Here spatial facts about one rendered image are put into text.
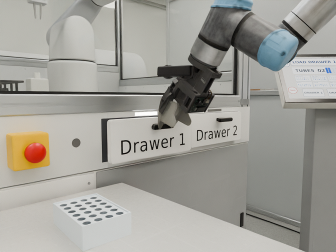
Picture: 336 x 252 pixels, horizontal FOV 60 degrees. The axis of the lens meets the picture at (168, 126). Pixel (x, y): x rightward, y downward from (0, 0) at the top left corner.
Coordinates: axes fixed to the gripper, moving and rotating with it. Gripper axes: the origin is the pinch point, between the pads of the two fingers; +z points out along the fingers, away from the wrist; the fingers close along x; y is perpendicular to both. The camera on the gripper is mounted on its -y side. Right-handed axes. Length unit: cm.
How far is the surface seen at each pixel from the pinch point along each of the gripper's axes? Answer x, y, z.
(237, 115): 43.2, -4.9, 3.9
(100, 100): -14.7, -9.9, -0.4
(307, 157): 100, 13, 21
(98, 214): -29.6, 20.1, 0.7
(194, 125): 18.9, -3.7, 5.7
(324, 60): 103, -11, -22
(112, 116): -11.2, -7.7, 3.2
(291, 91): 80, -7, -6
